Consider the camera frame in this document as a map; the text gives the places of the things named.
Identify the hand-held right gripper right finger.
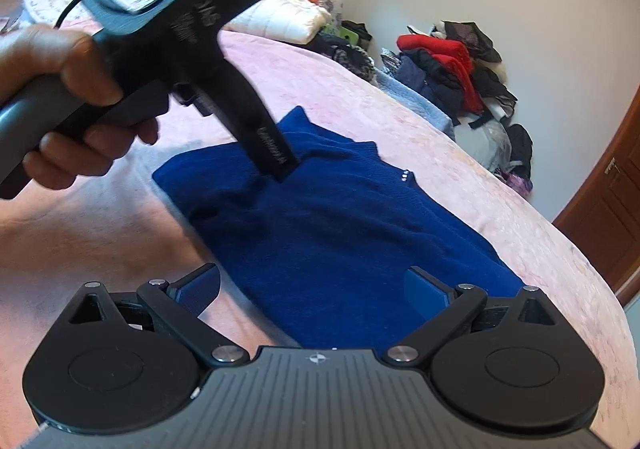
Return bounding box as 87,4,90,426
382,266,559,369

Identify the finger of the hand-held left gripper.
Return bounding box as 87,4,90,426
200,60,302,183

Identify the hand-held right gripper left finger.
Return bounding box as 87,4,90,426
68,263,250,369

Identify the blue knit sweater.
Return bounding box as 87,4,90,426
151,105,527,351

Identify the pile of dark clothes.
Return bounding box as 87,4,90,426
380,20,535,180

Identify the person's left hand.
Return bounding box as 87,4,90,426
0,24,162,191

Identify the white pillow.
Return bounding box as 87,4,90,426
227,0,330,44

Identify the pink blanket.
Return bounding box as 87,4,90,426
0,12,632,449

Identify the black cloth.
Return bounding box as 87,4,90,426
310,20,378,82

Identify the grey patterned pillow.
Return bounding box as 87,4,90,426
319,0,346,22

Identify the purple cloth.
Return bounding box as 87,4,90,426
502,168,535,196

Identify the white patterned bedsheet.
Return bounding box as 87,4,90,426
0,0,98,34

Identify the light blue towel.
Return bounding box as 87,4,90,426
374,70,457,141

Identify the wooden door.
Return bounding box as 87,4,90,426
552,92,640,306

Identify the red garment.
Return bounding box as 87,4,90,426
396,33,485,114

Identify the black cable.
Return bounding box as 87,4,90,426
54,0,98,32

